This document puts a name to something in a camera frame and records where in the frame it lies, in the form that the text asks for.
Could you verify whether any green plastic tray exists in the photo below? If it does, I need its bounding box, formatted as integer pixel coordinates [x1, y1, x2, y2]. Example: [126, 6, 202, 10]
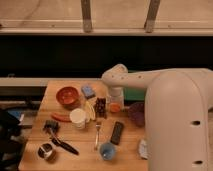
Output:
[122, 70, 147, 102]

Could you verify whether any silver fork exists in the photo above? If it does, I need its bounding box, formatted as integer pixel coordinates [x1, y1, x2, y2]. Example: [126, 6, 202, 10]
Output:
[94, 121, 101, 150]

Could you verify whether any black remote control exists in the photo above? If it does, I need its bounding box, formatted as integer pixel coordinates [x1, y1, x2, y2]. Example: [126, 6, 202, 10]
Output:
[110, 122, 124, 145]

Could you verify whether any black bag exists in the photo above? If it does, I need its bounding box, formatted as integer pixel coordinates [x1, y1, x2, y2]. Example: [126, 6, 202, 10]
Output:
[0, 108, 23, 171]

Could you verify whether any purple bowl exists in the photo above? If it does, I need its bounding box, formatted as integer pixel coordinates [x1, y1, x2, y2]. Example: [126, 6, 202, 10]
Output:
[128, 102, 145, 127]

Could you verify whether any red bowl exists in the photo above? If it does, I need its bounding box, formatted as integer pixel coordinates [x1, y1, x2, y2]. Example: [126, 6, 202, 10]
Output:
[56, 87, 79, 106]

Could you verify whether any dark grapes bunch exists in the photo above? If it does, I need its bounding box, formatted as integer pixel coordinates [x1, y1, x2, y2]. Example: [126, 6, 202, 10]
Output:
[94, 98, 107, 118]

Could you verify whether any round metal tin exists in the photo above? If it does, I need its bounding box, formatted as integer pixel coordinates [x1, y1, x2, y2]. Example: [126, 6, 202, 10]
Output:
[38, 143, 55, 161]

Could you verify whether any black binder clip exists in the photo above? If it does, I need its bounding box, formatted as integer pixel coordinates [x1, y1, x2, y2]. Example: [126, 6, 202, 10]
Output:
[43, 120, 59, 134]

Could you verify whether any orange carrot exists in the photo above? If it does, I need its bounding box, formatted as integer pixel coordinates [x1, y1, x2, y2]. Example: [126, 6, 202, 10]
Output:
[51, 113, 71, 122]

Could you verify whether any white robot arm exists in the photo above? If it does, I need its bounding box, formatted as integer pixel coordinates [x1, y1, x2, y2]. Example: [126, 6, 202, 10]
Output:
[102, 64, 213, 171]

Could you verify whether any orange apple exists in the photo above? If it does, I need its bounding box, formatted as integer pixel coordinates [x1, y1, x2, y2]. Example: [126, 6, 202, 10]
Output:
[109, 103, 121, 113]

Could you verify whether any white cup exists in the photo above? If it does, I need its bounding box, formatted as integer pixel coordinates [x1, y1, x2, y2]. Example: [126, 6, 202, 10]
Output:
[69, 108, 86, 129]

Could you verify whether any crumpled white cloth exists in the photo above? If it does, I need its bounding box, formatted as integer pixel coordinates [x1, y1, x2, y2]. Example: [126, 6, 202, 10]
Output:
[138, 139, 148, 159]

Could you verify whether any blue sponge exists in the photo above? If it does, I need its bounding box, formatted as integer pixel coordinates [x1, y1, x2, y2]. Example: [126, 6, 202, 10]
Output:
[81, 85, 95, 99]

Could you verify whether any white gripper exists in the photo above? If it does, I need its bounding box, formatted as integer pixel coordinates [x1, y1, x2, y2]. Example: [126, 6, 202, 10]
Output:
[107, 87, 124, 110]

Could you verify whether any yellow banana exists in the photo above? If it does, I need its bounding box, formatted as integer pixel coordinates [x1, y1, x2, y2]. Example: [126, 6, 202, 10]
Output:
[85, 101, 96, 121]

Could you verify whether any blue cup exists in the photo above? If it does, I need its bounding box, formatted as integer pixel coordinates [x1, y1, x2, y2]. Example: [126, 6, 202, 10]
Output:
[99, 142, 116, 161]

